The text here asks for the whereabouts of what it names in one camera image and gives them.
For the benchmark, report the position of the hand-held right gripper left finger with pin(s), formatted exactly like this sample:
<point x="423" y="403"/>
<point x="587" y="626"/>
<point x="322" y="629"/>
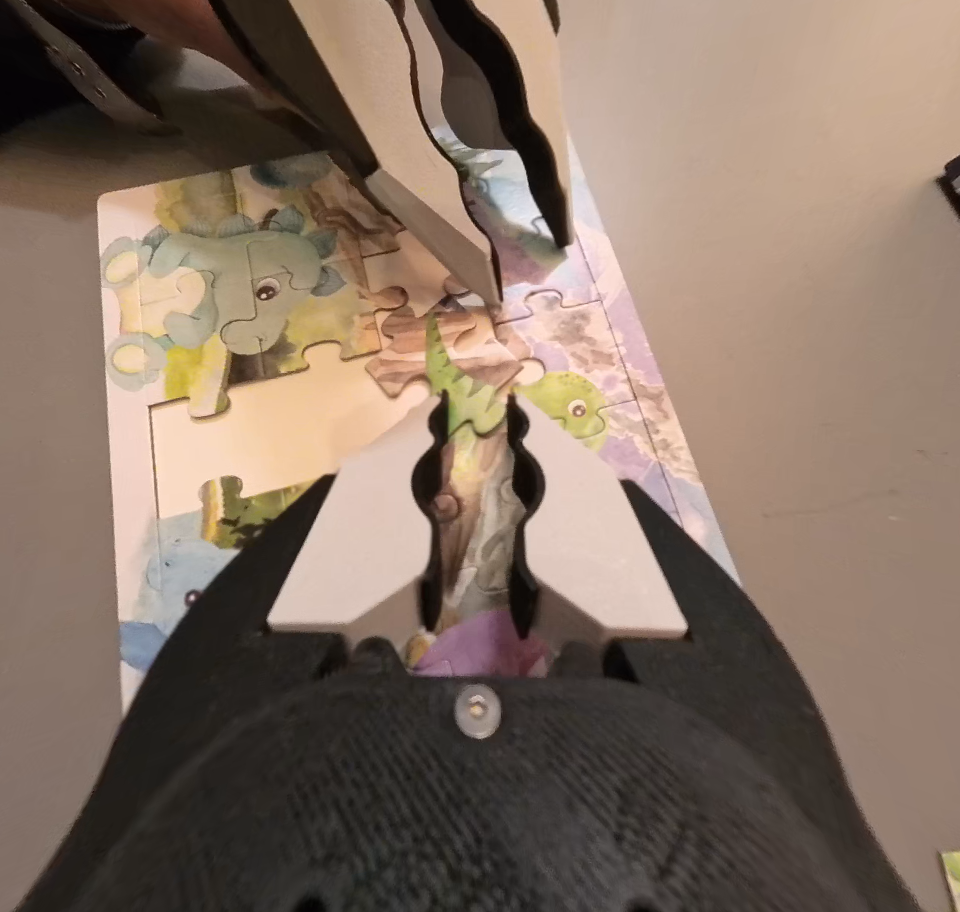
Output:
<point x="352" y="552"/>

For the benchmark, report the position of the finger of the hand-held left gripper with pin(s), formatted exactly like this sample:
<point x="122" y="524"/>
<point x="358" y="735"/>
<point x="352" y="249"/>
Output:
<point x="532" y="72"/>
<point x="375" y="87"/>

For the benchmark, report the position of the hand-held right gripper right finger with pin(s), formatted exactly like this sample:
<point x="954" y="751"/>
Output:
<point x="600" y="552"/>

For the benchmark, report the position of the dinosaur puzzle board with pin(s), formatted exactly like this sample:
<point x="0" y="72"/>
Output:
<point x="187" y="432"/>

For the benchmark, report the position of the green tail puzzle piece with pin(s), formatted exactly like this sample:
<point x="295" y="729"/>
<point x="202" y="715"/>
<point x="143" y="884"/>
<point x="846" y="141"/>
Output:
<point x="457" y="372"/>

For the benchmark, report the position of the light green puzzle piece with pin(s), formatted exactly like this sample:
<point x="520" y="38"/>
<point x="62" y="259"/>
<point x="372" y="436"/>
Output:
<point x="949" y="865"/>

